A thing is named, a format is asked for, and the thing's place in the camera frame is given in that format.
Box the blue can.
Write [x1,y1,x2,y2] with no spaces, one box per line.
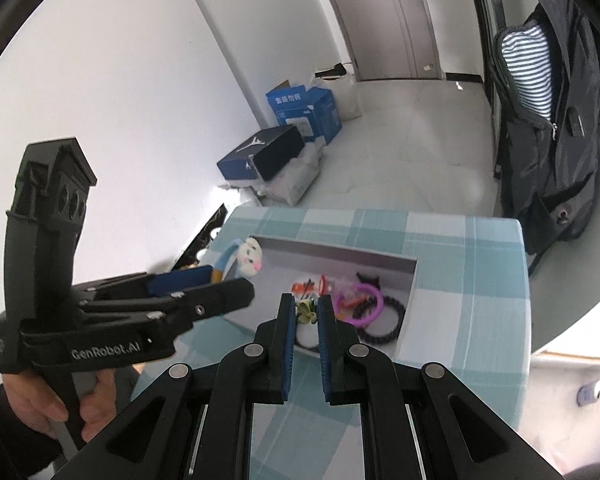
[577,379,600,407]

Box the green yellow hair clip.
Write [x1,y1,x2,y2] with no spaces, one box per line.
[296,299,320,326]

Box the black spiral hair tie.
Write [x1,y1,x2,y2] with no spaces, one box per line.
[355,295,407,346]

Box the teal checked tablecloth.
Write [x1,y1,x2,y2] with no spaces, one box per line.
[130,207,533,480]

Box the purple ring bracelet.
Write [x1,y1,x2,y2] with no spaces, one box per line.
[337,282,385,323]

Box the white plastic bag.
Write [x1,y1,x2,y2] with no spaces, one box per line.
[312,71,363,122]

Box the white plush hair clip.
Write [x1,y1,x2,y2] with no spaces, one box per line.
[211,236,265,283]

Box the grey cardboard box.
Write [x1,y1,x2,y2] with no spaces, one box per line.
[200,232,421,361]

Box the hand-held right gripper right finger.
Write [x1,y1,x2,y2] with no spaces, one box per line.
[317,295,566,480]

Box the blue cardboard box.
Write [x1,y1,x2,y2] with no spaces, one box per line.
[266,85,343,147]

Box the black patterned board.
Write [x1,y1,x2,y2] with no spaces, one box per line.
[172,203,228,271]

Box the blue black shoe box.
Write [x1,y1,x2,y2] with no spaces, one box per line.
[216,126,306,183]

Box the person's left forearm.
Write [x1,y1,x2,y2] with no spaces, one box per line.
[0,385,63,480]

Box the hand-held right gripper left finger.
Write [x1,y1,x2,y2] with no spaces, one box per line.
[50,292,301,480]

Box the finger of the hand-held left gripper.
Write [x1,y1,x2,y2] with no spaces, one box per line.
[72,265,216,306]
[77,279,257,336]

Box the white plastic packaging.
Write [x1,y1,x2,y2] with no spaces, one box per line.
[252,142,326,207]

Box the grey door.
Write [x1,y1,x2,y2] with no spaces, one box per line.
[314,0,448,83]

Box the white round badge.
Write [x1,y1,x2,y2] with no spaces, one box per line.
[294,327,322,356]

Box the striped cloth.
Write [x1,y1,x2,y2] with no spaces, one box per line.
[500,25,553,118]

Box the black backpack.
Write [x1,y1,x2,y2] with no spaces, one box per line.
[492,0,600,276]

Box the person's left hand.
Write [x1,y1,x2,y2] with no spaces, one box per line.
[2,362,146,438]

